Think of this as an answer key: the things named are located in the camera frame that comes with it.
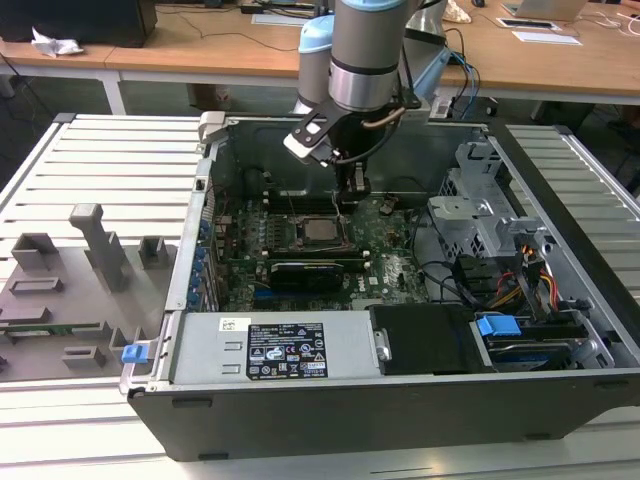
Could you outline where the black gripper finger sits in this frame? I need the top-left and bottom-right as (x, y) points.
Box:
(340, 164), (373, 211)

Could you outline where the silver square CPU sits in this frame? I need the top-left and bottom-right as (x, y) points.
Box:
(303, 217), (336, 242)

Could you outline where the black RAM slot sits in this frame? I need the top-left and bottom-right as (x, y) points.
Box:
(260, 256), (373, 273)
(263, 198), (358, 215)
(258, 247), (371, 262)
(263, 188), (357, 203)

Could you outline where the CPU socket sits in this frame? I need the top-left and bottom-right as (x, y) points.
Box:
(293, 213), (357, 253)

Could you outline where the grey metal drive cage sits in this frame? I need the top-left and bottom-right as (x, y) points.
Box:
(427, 139), (552, 262)

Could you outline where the green motherboard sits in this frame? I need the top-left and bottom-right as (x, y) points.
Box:
(212, 192), (436, 314)

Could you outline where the white paper sheet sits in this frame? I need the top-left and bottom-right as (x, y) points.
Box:
(251, 13), (307, 27)
(511, 29), (584, 47)

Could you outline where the brown cardboard box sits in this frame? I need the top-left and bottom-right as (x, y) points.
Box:
(191, 83), (234, 109)

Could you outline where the wooden desk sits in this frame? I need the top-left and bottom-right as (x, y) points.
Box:
(0, 4), (157, 117)
(104, 0), (640, 120)

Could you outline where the beige crumpled lump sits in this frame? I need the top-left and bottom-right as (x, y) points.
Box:
(446, 0), (474, 24)

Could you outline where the black plastic shroud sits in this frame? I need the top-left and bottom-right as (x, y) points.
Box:
(369, 303), (497, 378)

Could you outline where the hard disk in blue carrier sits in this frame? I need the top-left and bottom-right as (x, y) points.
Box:
(474, 310), (589, 375)

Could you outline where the white-framed tablet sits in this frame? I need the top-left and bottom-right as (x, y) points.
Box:
(496, 16), (564, 32)

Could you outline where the grey power supply, black label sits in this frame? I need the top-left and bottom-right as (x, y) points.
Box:
(169, 312), (382, 386)

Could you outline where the silver laptop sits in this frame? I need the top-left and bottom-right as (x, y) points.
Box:
(501, 0), (587, 23)

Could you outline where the black open PC case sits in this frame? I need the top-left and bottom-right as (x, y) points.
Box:
(118, 110), (640, 464)

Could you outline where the blue plastic case latch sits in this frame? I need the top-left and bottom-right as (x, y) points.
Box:
(121, 343), (152, 366)

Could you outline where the black computer box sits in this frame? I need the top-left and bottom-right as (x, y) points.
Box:
(0, 0), (159, 49)

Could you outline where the grey parts rack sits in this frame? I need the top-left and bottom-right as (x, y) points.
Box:
(0, 202), (176, 384)

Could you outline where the crumpled white paper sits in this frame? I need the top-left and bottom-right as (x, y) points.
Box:
(30, 26), (86, 59)

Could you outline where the green RAM stick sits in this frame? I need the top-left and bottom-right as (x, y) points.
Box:
(0, 323), (102, 336)

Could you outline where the white wrist camera, black bracket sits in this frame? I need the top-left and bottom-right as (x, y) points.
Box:
(282, 99), (346, 169)

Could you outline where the blue cable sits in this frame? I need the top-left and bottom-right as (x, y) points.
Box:
(447, 47), (484, 121)

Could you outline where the yellow red wire bundle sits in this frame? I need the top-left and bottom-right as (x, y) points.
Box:
(492, 239), (564, 314)

